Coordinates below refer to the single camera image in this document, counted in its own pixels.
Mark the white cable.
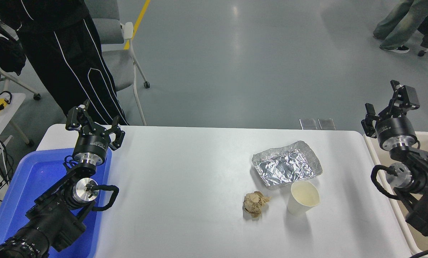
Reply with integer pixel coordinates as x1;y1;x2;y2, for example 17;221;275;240
0;135;13;180

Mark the blue plastic tray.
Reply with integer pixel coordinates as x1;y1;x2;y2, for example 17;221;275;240
0;148;112;258

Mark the chair with white frame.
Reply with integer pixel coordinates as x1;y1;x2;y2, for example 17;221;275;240
0;47;41;101

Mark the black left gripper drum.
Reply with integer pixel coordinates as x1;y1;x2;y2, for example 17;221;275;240
73;132;111;161

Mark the black garment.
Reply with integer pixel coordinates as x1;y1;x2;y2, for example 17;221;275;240
0;7;27;76

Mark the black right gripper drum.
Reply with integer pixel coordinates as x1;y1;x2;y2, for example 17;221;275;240
376;116;417;144

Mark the grey office chair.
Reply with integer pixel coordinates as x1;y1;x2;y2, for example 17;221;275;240
83;0;150;126

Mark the white paper cup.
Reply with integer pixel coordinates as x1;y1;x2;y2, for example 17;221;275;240
287;180;321;216

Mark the crumpled tan paper ball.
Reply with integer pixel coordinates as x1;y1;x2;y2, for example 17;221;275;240
243;191;271;218

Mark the silver foil tray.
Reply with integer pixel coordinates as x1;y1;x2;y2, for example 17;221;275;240
252;140;323;189

